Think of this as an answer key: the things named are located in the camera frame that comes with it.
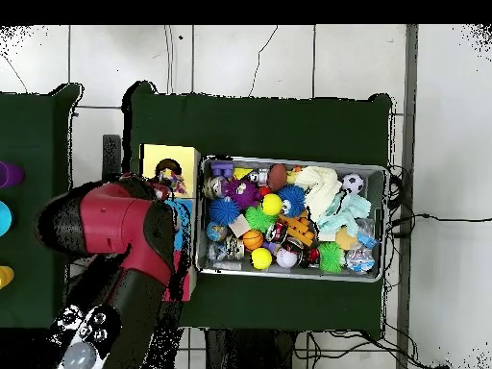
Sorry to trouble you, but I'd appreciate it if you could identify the cyan plastic cup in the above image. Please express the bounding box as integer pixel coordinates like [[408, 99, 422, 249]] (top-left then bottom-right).
[[0, 200, 13, 237]]

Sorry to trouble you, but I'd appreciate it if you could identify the purple plastic cup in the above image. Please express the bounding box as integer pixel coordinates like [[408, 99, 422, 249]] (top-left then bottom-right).
[[0, 160, 25, 189]]

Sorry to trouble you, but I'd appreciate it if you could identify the wooden box with three holes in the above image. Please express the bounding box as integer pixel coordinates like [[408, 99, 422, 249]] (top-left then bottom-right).
[[139, 143, 201, 303]]

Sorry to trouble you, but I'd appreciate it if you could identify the black and white soccer ball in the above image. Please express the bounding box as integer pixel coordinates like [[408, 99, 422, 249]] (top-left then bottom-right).
[[340, 173, 365, 196]]

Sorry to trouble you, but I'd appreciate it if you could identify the shallow mesh bin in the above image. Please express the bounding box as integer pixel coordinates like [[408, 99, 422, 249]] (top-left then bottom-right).
[[193, 155, 389, 283]]

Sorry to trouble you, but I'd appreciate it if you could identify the yellow smiley ball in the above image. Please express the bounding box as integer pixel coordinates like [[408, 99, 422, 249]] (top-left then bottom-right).
[[260, 192, 284, 216]]

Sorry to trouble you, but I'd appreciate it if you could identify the blue spiky rubber ball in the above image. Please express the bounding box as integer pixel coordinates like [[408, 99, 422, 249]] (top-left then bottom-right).
[[277, 184, 308, 219], [209, 197, 241, 227]]

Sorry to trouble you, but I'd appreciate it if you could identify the black stand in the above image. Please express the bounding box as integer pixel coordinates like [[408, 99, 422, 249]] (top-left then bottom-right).
[[102, 134, 122, 182]]

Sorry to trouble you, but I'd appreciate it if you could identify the black power cable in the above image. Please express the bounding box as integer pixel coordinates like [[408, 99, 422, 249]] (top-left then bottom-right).
[[385, 164, 492, 239]]

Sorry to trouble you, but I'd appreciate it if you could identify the plain yellow ball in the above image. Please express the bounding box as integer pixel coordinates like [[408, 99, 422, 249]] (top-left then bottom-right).
[[250, 247, 273, 271]]

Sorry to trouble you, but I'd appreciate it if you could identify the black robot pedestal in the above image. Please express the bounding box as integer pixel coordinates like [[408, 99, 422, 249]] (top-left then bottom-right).
[[205, 329, 297, 369]]

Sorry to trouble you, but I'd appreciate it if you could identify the purple spiky monster toy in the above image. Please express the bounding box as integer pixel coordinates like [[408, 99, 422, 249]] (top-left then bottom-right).
[[221, 178, 262, 210]]

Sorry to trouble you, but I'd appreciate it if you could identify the cream waffle cloth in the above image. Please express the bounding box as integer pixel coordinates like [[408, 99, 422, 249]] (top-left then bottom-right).
[[294, 165, 343, 222]]

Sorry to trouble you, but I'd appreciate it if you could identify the dark green table cloth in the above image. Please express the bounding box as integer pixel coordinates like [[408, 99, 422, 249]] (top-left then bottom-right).
[[121, 80, 393, 339]]

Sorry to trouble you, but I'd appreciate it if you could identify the green spiky rubber ball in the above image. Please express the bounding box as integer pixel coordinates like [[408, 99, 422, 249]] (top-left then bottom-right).
[[244, 205, 277, 234]]

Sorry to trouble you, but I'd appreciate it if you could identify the yellow plastic cup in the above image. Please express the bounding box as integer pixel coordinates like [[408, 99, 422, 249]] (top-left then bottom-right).
[[0, 265, 15, 290]]

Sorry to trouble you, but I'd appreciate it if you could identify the mint green cloth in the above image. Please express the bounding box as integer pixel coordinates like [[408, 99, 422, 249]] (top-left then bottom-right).
[[316, 191, 372, 237]]

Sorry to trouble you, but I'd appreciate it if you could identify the dark green side-table cloth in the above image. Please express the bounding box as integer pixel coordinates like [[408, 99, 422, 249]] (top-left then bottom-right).
[[0, 83, 89, 332]]

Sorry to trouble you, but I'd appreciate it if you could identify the brown toy football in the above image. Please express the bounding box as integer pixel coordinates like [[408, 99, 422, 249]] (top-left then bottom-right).
[[267, 163, 288, 192]]

